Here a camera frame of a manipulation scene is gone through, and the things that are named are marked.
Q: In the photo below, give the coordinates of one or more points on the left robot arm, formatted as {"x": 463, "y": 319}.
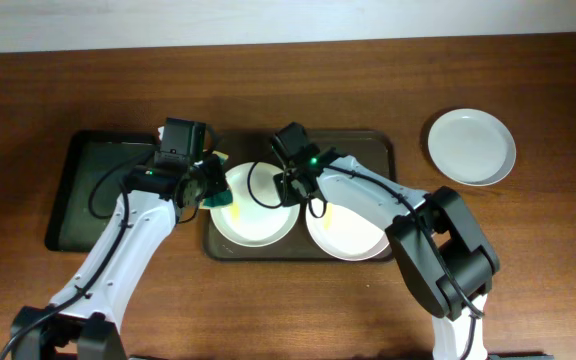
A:
{"x": 89, "y": 309}

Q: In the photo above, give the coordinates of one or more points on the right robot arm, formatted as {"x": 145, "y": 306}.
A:
{"x": 446, "y": 261}

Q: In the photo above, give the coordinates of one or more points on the small black water tray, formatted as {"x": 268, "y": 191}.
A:
{"x": 96, "y": 162}

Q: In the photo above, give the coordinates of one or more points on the green and yellow sponge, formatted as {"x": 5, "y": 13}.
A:
{"x": 217, "y": 191}

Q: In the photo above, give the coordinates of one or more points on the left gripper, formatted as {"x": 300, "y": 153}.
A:
{"x": 215, "y": 177}

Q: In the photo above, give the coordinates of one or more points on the pale grey plate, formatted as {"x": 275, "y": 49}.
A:
{"x": 246, "y": 223}

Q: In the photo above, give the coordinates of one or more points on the white plate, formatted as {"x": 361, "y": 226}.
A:
{"x": 343, "y": 234}
{"x": 471, "y": 147}

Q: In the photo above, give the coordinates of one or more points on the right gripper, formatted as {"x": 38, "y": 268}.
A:
{"x": 285, "y": 196}

